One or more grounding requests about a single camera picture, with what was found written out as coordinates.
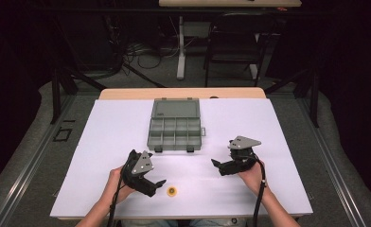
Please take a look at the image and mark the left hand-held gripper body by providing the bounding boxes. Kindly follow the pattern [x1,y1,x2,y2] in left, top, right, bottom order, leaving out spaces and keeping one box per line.
[121,150,158,199]

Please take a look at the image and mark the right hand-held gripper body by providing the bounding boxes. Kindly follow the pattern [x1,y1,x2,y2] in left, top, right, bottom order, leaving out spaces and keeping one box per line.
[218,135,262,177]

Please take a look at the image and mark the grey plastic compartment box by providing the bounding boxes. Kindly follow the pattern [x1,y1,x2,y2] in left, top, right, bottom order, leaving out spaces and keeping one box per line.
[146,97,207,153]

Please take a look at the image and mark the person's right hand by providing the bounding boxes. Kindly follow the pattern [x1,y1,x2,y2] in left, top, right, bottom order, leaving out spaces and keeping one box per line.
[236,160,271,197]

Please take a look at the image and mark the person's left hand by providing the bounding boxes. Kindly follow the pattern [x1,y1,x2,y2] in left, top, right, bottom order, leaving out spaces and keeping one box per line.
[107,166,136,203]

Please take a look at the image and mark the white board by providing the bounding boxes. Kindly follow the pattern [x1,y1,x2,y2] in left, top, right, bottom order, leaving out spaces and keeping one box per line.
[49,98,314,219]

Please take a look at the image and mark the person's legs in jeans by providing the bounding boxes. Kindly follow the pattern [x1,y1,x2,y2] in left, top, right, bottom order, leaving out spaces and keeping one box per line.
[121,218,248,227]

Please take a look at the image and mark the wooden table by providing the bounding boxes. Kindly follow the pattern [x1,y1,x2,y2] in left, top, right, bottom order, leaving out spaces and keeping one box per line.
[56,87,303,221]

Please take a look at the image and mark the black tripod leg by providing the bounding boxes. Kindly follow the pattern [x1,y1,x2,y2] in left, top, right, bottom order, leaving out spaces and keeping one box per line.
[122,62,167,89]

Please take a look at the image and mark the white desk leg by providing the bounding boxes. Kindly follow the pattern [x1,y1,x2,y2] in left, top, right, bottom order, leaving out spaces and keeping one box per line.
[176,15,187,81]
[249,32,259,80]

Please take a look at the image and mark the black metal stand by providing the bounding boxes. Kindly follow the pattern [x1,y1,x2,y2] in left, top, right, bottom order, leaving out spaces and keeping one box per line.
[48,18,108,125]
[263,62,321,129]

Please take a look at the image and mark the black chair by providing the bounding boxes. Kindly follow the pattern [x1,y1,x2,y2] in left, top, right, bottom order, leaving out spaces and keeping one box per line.
[203,12,278,88]

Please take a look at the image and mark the light wooden desk top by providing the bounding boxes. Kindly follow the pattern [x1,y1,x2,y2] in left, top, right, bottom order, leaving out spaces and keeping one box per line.
[158,0,303,9]

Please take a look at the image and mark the right hand-held gripper cable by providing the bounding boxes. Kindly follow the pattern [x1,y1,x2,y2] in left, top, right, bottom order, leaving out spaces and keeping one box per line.
[252,158,268,227]

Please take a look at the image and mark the hand-held gripper cable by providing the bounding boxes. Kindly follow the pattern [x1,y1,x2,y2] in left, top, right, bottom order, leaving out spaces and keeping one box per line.
[252,158,268,227]
[106,164,129,227]

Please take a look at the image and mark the left hand-held gripper cable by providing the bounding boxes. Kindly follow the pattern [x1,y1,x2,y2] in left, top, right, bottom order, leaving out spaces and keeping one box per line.
[106,164,129,227]

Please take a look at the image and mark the metal floor rail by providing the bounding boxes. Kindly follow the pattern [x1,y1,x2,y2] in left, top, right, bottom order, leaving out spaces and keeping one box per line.
[296,94,368,227]
[0,94,78,227]

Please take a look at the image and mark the bundle of floor cables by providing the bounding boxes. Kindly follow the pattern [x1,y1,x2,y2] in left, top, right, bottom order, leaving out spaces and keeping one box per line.
[122,37,179,71]

